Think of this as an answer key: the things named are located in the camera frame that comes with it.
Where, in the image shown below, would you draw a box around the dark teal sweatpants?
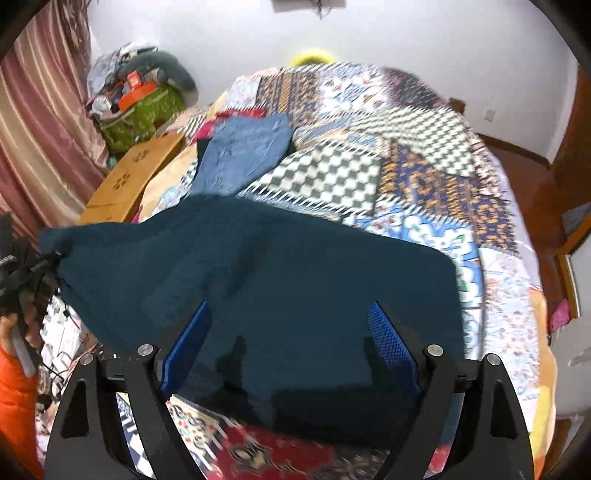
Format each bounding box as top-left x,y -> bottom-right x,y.
39,196 -> 465,448

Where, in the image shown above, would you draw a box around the orange sleeve forearm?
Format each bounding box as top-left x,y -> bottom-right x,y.
1,350 -> 43,479

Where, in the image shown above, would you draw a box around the person's left hand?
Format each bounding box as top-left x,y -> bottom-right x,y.
0,299 -> 45,356

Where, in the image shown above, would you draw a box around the striped red gold curtain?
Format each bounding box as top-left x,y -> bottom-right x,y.
1,1 -> 108,239

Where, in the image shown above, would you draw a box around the white cabinet with stickers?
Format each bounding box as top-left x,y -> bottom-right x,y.
551,236 -> 590,417

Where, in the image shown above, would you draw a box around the green patterned storage bag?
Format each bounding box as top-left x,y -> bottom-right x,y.
98,86 -> 185,156

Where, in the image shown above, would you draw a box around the orange box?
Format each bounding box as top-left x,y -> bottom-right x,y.
118,82 -> 157,111

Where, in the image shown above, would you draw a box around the folded blue jeans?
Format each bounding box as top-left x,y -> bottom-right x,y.
189,114 -> 293,196

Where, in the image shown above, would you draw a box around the grey neck pillow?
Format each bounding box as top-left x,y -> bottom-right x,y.
116,50 -> 197,92

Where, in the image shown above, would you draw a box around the colourful patchwork bed quilt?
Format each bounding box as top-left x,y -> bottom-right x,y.
129,63 -> 557,471

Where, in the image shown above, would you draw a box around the yellow hoop behind bed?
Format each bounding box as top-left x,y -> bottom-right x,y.
290,51 -> 335,67

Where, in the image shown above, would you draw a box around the small black wall monitor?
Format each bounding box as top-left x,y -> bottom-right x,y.
270,0 -> 346,13

